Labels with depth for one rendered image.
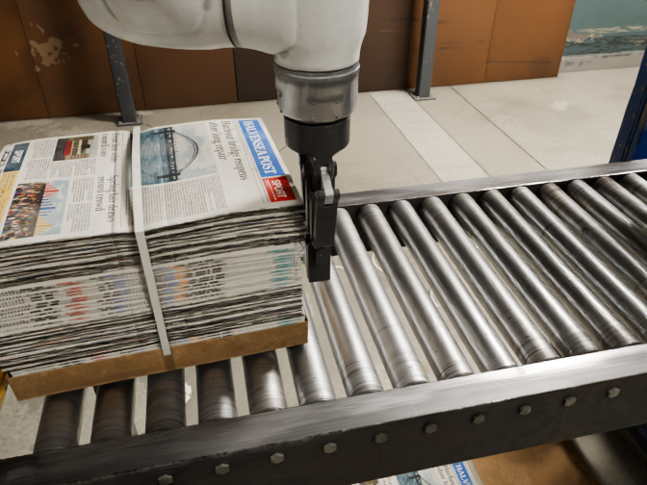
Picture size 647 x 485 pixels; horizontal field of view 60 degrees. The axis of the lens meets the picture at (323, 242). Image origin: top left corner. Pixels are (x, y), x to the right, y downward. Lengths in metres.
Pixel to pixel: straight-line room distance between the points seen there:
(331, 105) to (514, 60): 3.77
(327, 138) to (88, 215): 0.29
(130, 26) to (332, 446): 0.52
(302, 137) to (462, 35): 3.51
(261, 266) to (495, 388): 0.34
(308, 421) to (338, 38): 0.44
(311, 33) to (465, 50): 3.59
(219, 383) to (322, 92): 0.40
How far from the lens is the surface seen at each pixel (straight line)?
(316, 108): 0.60
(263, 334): 0.77
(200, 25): 0.59
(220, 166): 0.75
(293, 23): 0.56
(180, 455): 0.71
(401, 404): 0.74
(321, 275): 0.75
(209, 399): 0.76
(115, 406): 0.78
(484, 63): 4.24
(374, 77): 3.95
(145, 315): 0.72
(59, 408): 0.81
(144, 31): 0.61
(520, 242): 1.08
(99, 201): 0.72
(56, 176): 0.80
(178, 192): 0.71
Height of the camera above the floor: 1.38
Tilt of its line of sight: 35 degrees down
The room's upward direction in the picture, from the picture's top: straight up
